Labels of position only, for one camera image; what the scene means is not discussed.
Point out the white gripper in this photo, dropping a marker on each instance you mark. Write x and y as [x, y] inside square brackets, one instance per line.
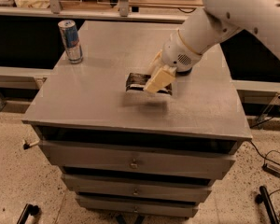
[177, 55]

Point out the black rxbar chocolate bar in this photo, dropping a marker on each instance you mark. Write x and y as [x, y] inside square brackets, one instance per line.
[137, 82]

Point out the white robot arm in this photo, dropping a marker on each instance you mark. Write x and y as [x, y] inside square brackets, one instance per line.
[215, 22]

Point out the blue pepsi can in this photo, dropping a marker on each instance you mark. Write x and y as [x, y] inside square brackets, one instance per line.
[185, 73]

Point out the silver blue redbull can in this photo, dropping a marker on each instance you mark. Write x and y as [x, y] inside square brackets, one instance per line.
[70, 38]

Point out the grey drawer cabinet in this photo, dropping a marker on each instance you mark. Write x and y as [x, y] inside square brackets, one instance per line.
[88, 102]

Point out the top grey drawer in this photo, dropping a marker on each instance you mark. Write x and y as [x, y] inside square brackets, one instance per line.
[145, 160]

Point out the grey drawer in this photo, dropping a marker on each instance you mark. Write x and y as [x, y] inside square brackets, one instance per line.
[136, 189]
[137, 206]
[145, 160]

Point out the middle grey drawer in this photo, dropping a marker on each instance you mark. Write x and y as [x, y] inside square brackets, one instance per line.
[136, 189]

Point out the bottom grey drawer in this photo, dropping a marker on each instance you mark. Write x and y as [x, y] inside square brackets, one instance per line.
[137, 206]

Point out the black right base leg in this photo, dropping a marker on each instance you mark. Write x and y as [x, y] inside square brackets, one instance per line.
[264, 197]

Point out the black base leg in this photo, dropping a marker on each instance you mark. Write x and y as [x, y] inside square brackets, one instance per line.
[28, 210]
[264, 197]

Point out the black left base leg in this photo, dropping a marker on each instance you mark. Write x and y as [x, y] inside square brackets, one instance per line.
[28, 210]

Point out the grey metal shelf rail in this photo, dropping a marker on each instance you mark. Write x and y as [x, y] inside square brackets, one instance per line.
[98, 10]

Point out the black power adapter with cable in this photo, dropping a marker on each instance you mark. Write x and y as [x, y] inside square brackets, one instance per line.
[270, 167]

